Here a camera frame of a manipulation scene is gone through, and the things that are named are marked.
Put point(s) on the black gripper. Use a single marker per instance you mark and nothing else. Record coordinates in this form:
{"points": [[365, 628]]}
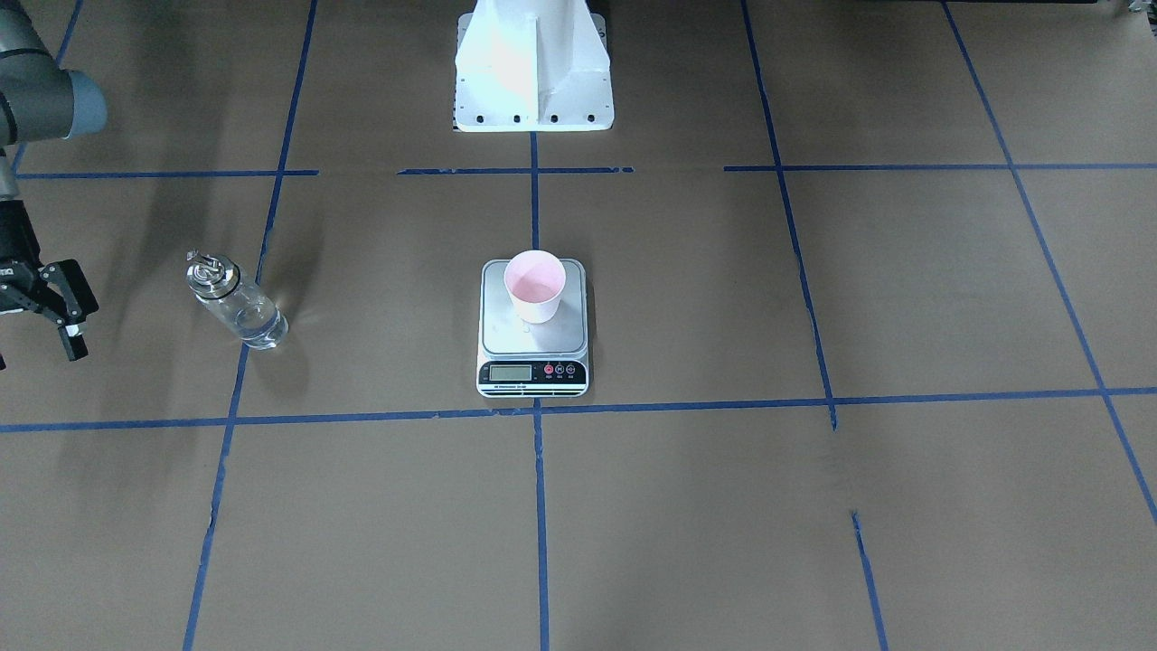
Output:
{"points": [[13, 237]]}

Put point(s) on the clear glass sauce bottle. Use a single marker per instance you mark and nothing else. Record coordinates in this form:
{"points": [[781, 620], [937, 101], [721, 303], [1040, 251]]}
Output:
{"points": [[227, 291]]}

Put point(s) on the pink paper cup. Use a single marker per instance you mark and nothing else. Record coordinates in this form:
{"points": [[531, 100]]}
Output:
{"points": [[534, 281]]}

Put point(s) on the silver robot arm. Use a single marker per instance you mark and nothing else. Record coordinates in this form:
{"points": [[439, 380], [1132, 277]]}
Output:
{"points": [[41, 101]]}

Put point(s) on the digital kitchen scale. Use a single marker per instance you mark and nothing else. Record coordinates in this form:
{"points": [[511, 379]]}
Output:
{"points": [[520, 359]]}

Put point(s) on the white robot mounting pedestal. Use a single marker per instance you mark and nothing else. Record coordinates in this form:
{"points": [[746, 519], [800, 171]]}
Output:
{"points": [[532, 66]]}

